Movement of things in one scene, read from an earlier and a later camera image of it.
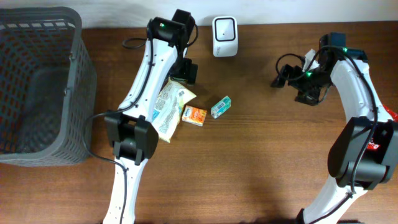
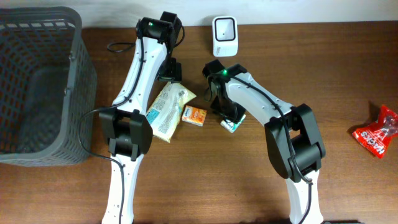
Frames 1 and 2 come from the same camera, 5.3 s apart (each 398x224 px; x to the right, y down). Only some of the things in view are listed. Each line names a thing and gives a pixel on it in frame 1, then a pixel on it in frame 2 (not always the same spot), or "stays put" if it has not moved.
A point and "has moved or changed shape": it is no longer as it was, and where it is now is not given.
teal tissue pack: (221, 107) has moved or changed shape
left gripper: (189, 72) -> (171, 73)
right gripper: (310, 98) -> (234, 115)
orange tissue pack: (194, 116) stays put
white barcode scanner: (225, 36) stays put
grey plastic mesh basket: (48, 87) stays put
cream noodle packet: (166, 114) stays put
